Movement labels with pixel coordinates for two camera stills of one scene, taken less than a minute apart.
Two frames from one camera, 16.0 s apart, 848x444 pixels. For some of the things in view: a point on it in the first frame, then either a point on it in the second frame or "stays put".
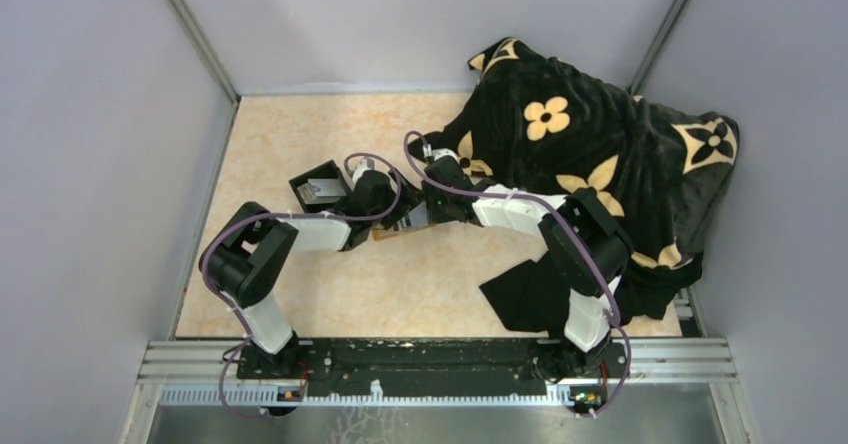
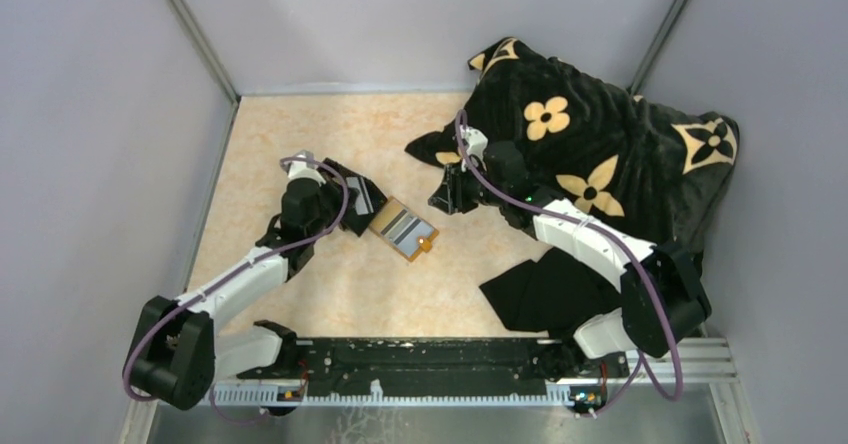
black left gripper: [411, 200] → [336, 191]
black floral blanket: [526, 122] stays put
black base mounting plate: [422, 367] stays put
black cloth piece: [531, 297] stays put
